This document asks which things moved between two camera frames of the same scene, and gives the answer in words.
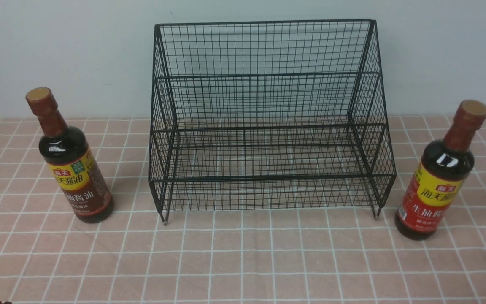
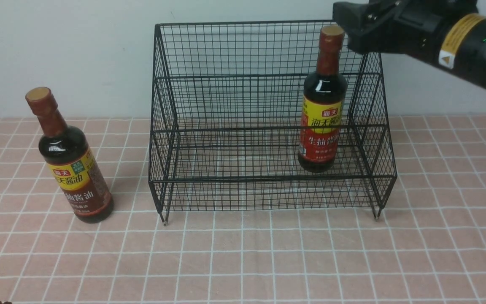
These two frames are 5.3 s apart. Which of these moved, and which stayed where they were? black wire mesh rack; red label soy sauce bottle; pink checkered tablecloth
Moved: red label soy sauce bottle
Stayed: black wire mesh rack; pink checkered tablecloth
